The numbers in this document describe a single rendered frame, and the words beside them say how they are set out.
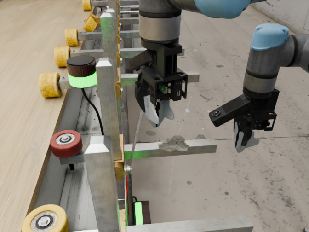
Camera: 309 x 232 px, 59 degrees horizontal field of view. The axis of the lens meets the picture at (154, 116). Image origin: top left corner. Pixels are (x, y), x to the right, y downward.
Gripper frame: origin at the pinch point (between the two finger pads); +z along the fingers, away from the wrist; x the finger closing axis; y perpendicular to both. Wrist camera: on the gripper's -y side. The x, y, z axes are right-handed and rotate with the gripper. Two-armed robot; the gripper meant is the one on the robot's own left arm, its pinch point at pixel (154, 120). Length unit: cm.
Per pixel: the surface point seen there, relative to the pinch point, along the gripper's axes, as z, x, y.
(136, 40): 57, 85, -216
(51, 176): 24.9, -25.2, -19.6
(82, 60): -14.4, -13.1, -7.1
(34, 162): 9.3, -27.5, -9.0
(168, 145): 13.0, 6.3, -4.1
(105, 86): -8.8, -9.6, -4.6
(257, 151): 99, 115, -59
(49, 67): 9, -16, -65
